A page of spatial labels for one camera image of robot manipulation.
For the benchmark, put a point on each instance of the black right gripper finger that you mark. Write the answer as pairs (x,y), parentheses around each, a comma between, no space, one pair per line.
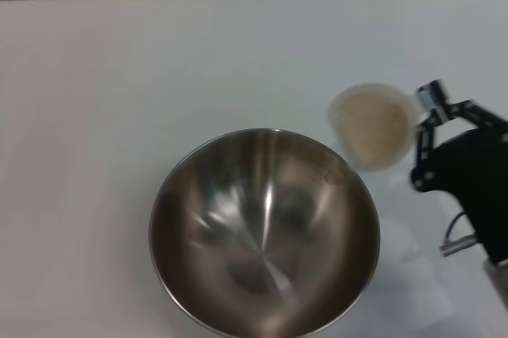
(424,151)
(434,96)

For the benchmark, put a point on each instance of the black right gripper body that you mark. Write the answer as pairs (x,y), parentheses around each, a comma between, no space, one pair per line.
(476,171)

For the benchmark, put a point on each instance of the white uncooked rice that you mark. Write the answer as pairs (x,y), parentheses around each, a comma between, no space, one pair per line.
(373,127)

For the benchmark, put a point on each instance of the clear plastic measuring cup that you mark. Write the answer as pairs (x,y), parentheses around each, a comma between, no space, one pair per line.
(335,112)

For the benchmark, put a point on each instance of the stainless steel bowl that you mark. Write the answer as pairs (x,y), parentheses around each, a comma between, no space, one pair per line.
(262,235)

